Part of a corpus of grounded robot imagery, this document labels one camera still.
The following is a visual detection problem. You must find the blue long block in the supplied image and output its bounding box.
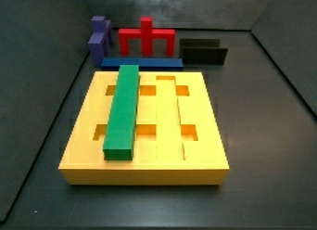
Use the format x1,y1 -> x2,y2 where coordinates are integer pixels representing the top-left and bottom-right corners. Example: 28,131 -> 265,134
100,57 -> 183,71

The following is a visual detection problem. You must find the yellow slotted board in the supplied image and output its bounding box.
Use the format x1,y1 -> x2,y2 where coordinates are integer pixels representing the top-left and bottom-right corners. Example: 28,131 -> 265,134
59,71 -> 229,185

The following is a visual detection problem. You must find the green long block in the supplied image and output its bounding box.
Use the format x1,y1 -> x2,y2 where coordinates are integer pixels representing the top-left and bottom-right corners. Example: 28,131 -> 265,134
103,65 -> 139,160

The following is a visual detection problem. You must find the black block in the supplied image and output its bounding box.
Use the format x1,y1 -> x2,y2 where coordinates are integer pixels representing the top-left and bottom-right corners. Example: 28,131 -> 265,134
179,39 -> 228,65

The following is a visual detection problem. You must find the red comb-shaped block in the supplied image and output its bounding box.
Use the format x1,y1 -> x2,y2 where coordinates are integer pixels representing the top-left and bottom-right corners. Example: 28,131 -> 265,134
119,16 -> 175,57

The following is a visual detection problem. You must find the purple block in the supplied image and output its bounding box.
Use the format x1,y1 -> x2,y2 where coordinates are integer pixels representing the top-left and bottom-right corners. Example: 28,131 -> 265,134
88,16 -> 113,67

